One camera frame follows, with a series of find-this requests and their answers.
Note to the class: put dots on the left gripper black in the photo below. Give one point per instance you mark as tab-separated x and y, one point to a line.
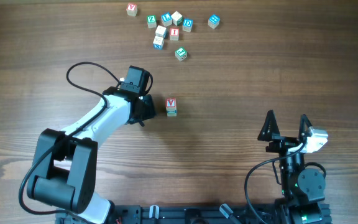
148	100

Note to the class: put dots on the white picture block blue side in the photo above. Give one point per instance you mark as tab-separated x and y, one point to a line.
171	110

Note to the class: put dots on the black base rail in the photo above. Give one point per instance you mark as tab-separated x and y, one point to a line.
270	213

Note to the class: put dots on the white block blue X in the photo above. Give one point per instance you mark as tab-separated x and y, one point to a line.
158	42

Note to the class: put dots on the blue L letter block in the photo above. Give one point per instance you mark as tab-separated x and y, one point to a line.
166	19

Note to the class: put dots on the red A letter block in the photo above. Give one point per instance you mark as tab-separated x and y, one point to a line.
170	103

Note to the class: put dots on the blue D letter block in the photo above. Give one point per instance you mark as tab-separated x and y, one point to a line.
187	25

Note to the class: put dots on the green Z letter block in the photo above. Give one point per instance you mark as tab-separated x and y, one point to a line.
151	21

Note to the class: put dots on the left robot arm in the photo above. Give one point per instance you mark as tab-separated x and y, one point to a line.
63	171

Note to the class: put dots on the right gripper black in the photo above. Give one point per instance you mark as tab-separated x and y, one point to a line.
282	144

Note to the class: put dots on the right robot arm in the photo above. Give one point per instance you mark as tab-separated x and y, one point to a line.
303	183

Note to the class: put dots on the blue block far right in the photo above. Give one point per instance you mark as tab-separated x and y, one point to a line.
214	21

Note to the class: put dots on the red I letter block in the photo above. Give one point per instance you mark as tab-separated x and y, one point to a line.
174	34

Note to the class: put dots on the white blue-sided block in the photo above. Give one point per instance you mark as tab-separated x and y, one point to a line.
161	31

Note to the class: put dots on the red Y letter block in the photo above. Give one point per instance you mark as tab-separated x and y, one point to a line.
131	9

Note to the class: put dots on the white green-sided block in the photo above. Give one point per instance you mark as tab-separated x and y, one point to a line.
177	18

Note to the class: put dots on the green J letter block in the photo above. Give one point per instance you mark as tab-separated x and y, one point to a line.
181	53

